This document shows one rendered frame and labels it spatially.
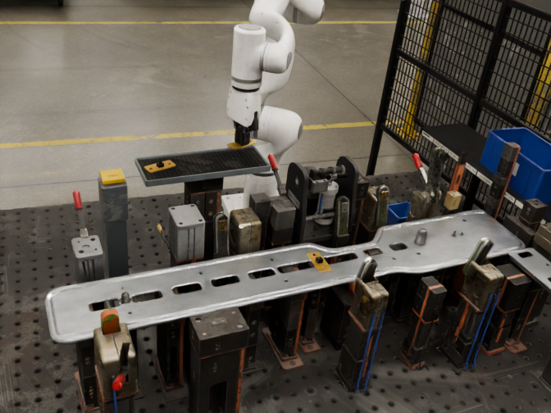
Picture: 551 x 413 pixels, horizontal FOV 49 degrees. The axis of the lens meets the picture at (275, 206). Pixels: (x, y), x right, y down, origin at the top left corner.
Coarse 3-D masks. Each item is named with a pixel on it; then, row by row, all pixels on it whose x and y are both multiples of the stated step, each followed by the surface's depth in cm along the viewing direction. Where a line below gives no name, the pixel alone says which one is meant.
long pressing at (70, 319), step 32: (416, 224) 189; (448, 224) 191; (480, 224) 193; (256, 256) 167; (288, 256) 169; (384, 256) 173; (416, 256) 174; (448, 256) 176; (64, 288) 148; (96, 288) 150; (128, 288) 151; (160, 288) 152; (224, 288) 155; (256, 288) 156; (288, 288) 157; (320, 288) 160; (64, 320) 140; (96, 320) 141; (128, 320) 142; (160, 320) 143
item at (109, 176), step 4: (100, 172) 166; (104, 172) 166; (108, 172) 166; (112, 172) 167; (116, 172) 167; (120, 172) 167; (100, 176) 166; (104, 176) 164; (108, 176) 165; (112, 176) 165; (116, 176) 165; (120, 176) 165; (124, 176) 166; (104, 180) 163; (108, 180) 163; (112, 180) 163; (116, 180) 164; (120, 180) 164; (124, 180) 165
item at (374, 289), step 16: (368, 288) 153; (384, 288) 154; (352, 304) 161; (368, 304) 153; (384, 304) 153; (352, 320) 163; (368, 320) 155; (352, 336) 164; (368, 336) 158; (352, 352) 165; (368, 352) 164; (336, 368) 174; (352, 368) 166; (368, 368) 167; (352, 384) 168; (368, 384) 170
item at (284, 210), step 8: (272, 200) 178; (280, 200) 179; (288, 200) 180; (272, 208) 176; (280, 208) 175; (288, 208) 175; (272, 216) 177; (280, 216) 174; (288, 216) 176; (272, 224) 178; (280, 224) 176; (288, 224) 177; (272, 232) 178; (280, 232) 178; (288, 232) 179; (272, 240) 179; (280, 240) 179; (288, 240) 181; (264, 248) 187; (264, 272) 189; (272, 272) 186; (264, 304) 193
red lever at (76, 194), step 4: (76, 192) 161; (76, 196) 161; (76, 200) 160; (80, 200) 161; (76, 204) 160; (80, 204) 160; (76, 208) 160; (80, 208) 160; (80, 212) 160; (80, 216) 159; (80, 220) 159; (80, 224) 159; (80, 228) 158; (84, 228) 158; (80, 232) 157; (84, 232) 157; (80, 236) 157; (84, 236) 157; (88, 236) 157
